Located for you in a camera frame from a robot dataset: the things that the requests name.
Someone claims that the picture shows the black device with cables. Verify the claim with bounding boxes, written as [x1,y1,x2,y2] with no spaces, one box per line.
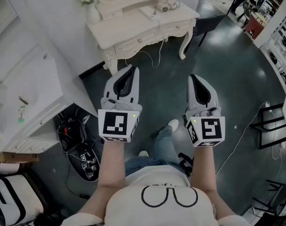
[57,115,101,183]

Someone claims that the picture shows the blue jeans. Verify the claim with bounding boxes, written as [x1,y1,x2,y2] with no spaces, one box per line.
[124,125,193,177]

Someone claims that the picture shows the red chair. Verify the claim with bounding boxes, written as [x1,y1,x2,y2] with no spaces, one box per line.
[245,13,266,40]

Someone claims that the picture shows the white hair dryer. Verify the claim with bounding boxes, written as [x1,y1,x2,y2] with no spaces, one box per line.
[155,0,173,13]

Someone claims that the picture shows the black chair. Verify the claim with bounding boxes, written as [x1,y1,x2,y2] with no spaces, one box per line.
[193,0,226,47]

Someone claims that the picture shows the black metal frame table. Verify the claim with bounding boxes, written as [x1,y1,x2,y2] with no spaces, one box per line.
[248,102,286,150]

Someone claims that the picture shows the white cabinet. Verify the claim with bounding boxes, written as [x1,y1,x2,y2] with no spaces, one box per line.
[0,42,74,154]

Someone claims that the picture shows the person's right forearm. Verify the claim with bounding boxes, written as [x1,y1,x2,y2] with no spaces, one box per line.
[189,145,239,220]

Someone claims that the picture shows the cardboard box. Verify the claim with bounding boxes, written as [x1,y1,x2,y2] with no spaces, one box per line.
[0,151,40,164]

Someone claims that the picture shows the white printed shirt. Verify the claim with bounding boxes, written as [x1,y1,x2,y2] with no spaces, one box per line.
[61,165,252,226]

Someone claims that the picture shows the cream carved dressing table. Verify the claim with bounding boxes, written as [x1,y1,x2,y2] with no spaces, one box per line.
[85,0,201,76]

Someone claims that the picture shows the person's left forearm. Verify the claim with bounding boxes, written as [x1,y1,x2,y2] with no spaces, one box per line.
[78,139,127,221]

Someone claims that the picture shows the white black-trimmed box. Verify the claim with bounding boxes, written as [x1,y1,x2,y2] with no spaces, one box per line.
[0,173,45,226]

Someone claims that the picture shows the white power cord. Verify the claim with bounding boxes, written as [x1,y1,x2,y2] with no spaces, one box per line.
[124,17,166,68]

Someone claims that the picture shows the black metal stand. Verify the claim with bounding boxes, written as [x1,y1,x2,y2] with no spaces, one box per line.
[252,178,286,218]

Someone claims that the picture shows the white power strip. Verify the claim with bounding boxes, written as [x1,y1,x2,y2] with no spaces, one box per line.
[139,7,161,23]

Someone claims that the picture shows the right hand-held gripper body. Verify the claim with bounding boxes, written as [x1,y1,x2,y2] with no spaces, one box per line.
[182,99,226,148]

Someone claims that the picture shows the white vase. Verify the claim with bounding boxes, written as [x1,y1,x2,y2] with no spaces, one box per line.
[87,5,102,24]

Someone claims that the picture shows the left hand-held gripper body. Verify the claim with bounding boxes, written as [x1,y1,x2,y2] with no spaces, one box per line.
[98,97,143,143]

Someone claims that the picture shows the white cable with plug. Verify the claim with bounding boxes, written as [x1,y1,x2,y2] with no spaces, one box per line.
[149,0,181,16]

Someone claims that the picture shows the white shelving unit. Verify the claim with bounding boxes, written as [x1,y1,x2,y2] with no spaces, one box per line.
[253,0,286,95]

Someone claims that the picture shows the white floor cable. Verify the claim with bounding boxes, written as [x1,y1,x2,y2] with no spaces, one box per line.
[214,101,272,176]

